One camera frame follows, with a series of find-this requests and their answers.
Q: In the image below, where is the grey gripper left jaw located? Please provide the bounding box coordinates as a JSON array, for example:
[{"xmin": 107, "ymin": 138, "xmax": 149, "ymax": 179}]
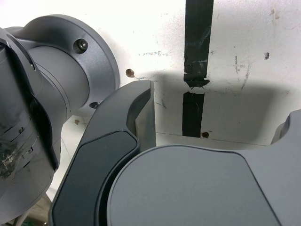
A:
[{"xmin": 50, "ymin": 79, "xmax": 157, "ymax": 226}]

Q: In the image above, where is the black tape strip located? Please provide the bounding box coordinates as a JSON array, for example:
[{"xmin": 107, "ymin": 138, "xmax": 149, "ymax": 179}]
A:
[{"xmin": 182, "ymin": 0, "xmax": 214, "ymax": 137}]

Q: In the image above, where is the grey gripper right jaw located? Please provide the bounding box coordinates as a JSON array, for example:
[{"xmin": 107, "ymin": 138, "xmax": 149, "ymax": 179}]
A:
[{"xmin": 107, "ymin": 110, "xmax": 301, "ymax": 226}]

